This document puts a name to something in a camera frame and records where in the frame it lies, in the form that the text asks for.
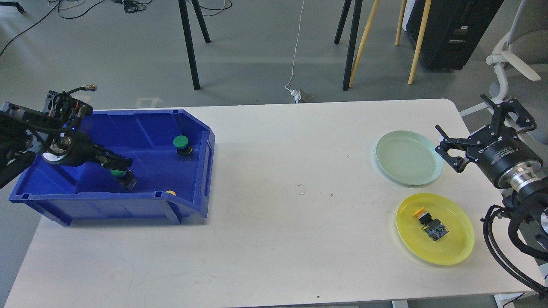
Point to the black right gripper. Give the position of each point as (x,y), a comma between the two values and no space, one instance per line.
(501,154)

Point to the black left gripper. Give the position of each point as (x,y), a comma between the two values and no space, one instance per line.
(78,148)

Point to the green push button front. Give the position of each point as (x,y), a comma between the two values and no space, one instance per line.
(125,178)

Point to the green push button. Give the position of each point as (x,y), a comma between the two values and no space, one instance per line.
(125,178)
(183,148)

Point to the yellow push button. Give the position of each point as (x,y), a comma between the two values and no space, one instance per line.
(432,227)

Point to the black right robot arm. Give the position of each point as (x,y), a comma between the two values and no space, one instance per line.
(526,210)

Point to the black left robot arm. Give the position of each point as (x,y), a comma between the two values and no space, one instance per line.
(55,134)

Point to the green push button back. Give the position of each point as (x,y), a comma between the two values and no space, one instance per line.
(183,148)

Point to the light green plate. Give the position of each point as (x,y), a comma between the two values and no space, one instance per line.
(408,158)

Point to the yellow plate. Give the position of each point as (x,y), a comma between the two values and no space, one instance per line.
(451,249)

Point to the blue plastic storage bin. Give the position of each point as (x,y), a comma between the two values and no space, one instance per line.
(65,194)

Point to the grey office chair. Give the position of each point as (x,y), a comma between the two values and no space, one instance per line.
(525,45)

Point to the black computer tower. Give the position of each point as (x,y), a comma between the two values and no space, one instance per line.
(453,30)

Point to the wooden easel legs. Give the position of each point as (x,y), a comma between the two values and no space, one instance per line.
(418,46)

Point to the black tripod left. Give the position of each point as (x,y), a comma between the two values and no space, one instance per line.
(188,36)

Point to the black tripod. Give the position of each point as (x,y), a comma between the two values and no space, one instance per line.
(188,36)
(356,15)

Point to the black tripod right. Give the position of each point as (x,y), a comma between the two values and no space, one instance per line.
(356,15)

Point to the grey power adapter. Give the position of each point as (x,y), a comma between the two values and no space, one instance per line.
(301,97)

